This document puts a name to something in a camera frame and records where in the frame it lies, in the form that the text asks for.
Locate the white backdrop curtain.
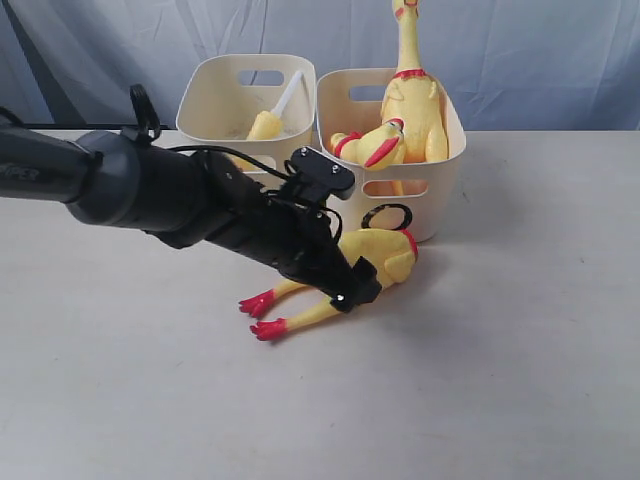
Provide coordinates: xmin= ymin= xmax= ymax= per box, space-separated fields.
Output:
xmin=1 ymin=1 xmax=639 ymax=130

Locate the cream bin marked O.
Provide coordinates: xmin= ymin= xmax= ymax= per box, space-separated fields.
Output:
xmin=316 ymin=68 xmax=467 ymax=242

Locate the yellow rubber chicken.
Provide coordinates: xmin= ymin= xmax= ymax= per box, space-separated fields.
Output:
xmin=330 ymin=117 xmax=406 ymax=171
xmin=381 ymin=0 xmax=449 ymax=163

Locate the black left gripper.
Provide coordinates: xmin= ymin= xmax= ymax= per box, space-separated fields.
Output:
xmin=209 ymin=191 xmax=379 ymax=313

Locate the cream bin marked X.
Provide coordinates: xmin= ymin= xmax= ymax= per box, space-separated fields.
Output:
xmin=175 ymin=54 xmax=316 ymax=172

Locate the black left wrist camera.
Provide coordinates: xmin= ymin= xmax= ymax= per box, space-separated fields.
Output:
xmin=280 ymin=147 xmax=355 ymax=204

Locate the headless yellow chicken body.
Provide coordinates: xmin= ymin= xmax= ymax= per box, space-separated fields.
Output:
xmin=239 ymin=228 xmax=419 ymax=341

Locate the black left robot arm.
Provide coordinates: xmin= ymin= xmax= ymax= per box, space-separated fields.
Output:
xmin=1 ymin=126 xmax=381 ymax=312

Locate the detached chicken head with tube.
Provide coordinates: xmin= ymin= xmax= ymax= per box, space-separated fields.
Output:
xmin=245 ymin=70 xmax=303 ymax=141

